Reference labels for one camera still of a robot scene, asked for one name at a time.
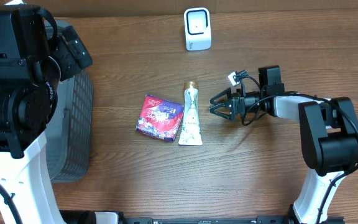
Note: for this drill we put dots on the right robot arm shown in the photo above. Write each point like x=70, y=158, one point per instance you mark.
x=328, y=133

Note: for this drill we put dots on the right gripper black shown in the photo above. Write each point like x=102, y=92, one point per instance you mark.
x=235, y=104

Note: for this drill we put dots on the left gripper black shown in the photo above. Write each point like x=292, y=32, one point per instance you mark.
x=73, y=64

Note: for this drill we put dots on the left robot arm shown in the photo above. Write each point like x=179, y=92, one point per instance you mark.
x=26, y=194

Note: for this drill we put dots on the grey plastic shopping basket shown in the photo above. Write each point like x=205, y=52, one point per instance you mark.
x=70, y=130

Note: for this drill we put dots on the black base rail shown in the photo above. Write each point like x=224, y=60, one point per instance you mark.
x=228, y=221

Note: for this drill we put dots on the white barcode scanner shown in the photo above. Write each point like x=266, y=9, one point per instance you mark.
x=197, y=27

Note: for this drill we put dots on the red purple snack pack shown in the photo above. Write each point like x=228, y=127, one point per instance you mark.
x=160, y=118

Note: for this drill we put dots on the white tube pouch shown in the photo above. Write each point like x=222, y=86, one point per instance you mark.
x=190, y=134

